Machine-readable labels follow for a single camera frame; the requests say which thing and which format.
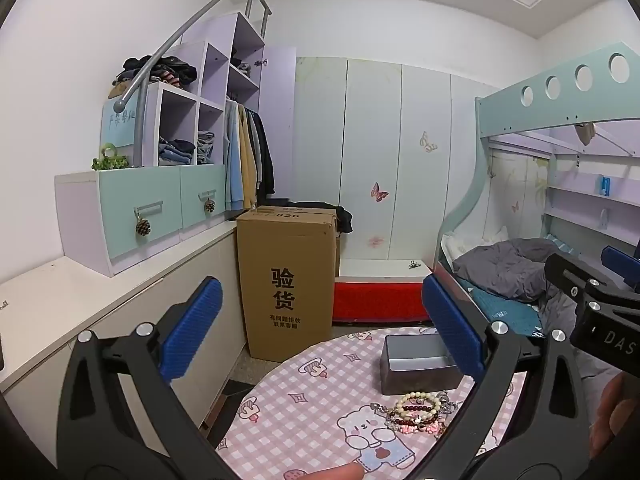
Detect grey duvet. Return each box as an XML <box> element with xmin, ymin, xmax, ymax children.
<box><xmin>452</xmin><ymin>238</ymin><xmax>623</xmax><ymax>396</ymax></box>

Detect white wall shelf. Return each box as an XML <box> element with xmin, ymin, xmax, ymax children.
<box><xmin>542</xmin><ymin>182</ymin><xmax>640</xmax><ymax>252</ymax></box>

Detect grey metal tin box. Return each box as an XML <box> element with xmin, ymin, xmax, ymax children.
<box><xmin>379</xmin><ymin>334</ymin><xmax>463</xmax><ymax>395</ymax></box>

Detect person's right hand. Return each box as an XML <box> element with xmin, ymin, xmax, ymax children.
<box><xmin>589</xmin><ymin>374</ymin><xmax>627</xmax><ymax>461</ymax></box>

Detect folded light blue jeans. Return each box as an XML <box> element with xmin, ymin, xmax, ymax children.
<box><xmin>197</xmin><ymin>131</ymin><xmax>216</xmax><ymax>164</ymax></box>

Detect silver chain necklace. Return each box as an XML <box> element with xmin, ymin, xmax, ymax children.
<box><xmin>434</xmin><ymin>390</ymin><xmax>460</xmax><ymax>417</ymax></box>

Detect black garment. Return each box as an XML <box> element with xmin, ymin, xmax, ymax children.
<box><xmin>287</xmin><ymin>201</ymin><xmax>354</xmax><ymax>235</ymax></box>

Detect white drawer cabinet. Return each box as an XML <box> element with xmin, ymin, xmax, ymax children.
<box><xmin>55</xmin><ymin>162</ymin><xmax>239</xmax><ymax>277</ymax></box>

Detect teal bed sheet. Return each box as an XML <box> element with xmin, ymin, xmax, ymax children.
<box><xmin>460</xmin><ymin>280</ymin><xmax>544</xmax><ymax>339</ymax></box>

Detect teal bunk bed frame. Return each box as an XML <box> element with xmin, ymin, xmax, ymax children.
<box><xmin>434</xmin><ymin>42</ymin><xmax>640</xmax><ymax>341</ymax></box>

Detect green hair claw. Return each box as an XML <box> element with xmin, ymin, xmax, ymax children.
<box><xmin>91</xmin><ymin>142</ymin><xmax>129</xmax><ymax>171</ymax></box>

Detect purple cube shelf cabinet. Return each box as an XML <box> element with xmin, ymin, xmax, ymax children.
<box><xmin>102</xmin><ymin>12</ymin><xmax>297</xmax><ymax>201</ymax></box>

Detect wide teal drawer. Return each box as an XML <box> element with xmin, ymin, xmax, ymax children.
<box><xmin>97</xmin><ymin>166</ymin><xmax>184</xmax><ymax>261</ymax></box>

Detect cream bead bracelet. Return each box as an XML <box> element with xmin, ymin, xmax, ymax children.
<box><xmin>394</xmin><ymin>391</ymin><xmax>443</xmax><ymax>414</ymax></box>

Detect large cardboard box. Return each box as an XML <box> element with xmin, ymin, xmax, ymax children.
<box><xmin>236</xmin><ymin>206</ymin><xmax>340</xmax><ymax>362</ymax></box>

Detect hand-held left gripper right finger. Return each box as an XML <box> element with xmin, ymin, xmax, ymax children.
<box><xmin>415</xmin><ymin>274</ymin><xmax>601</xmax><ymax>480</ymax></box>

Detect black hanging jacket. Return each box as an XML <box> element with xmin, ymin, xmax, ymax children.
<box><xmin>250</xmin><ymin>110</ymin><xmax>276</xmax><ymax>197</ymax></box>

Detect pile of dark clothes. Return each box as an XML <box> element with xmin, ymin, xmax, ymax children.
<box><xmin>111</xmin><ymin>55</ymin><xmax>199</xmax><ymax>92</ymax></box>

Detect dark red bead bracelet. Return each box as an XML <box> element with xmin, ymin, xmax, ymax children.
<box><xmin>387</xmin><ymin>401</ymin><xmax>428</xmax><ymax>434</ymax></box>

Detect pink checked tablecloth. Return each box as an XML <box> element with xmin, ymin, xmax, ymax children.
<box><xmin>215</xmin><ymin>327</ymin><xmax>531</xmax><ymax>480</ymax></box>

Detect light blue hanging jacket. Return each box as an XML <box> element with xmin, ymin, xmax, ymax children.
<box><xmin>224</xmin><ymin>100</ymin><xmax>246</xmax><ymax>211</ymax></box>

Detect yellow hanging jacket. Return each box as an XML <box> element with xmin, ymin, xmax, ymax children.
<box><xmin>237</xmin><ymin>105</ymin><xmax>259</xmax><ymax>209</ymax></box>

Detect white pillow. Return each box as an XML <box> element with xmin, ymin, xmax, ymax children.
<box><xmin>444</xmin><ymin>226</ymin><xmax>509</xmax><ymax>262</ymax></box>

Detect narrow teal drawer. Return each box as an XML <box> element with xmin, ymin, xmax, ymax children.
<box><xmin>179</xmin><ymin>162</ymin><xmax>227</xmax><ymax>231</ymax></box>

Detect red low bench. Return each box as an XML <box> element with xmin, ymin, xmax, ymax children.
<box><xmin>332</xmin><ymin>259</ymin><xmax>436</xmax><ymax>326</ymax></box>

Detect grey metal handrail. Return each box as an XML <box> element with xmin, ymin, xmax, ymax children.
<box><xmin>114</xmin><ymin>0</ymin><xmax>273</xmax><ymax>169</ymax></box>

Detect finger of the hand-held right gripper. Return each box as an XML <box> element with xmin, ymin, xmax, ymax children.
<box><xmin>544</xmin><ymin>252</ymin><xmax>603</xmax><ymax>307</ymax></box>
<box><xmin>601</xmin><ymin>246</ymin><xmax>640</xmax><ymax>291</ymax></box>

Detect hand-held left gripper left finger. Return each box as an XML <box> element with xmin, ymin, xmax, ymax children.
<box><xmin>56</xmin><ymin>276</ymin><xmax>224</xmax><ymax>480</ymax></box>

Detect folded dark blue jeans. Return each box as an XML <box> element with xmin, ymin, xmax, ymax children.
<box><xmin>158</xmin><ymin>135</ymin><xmax>196</xmax><ymax>166</ymax></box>

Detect beige low cabinet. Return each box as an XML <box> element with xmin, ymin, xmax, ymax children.
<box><xmin>0</xmin><ymin>220</ymin><xmax>251</xmax><ymax>428</ymax></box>

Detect person's left hand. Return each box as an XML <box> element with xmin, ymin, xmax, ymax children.
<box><xmin>300</xmin><ymin>461</ymin><xmax>364</xmax><ymax>480</ymax></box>

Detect white wardrobe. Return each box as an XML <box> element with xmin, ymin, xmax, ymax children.
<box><xmin>292</xmin><ymin>55</ymin><xmax>501</xmax><ymax>264</ymax></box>

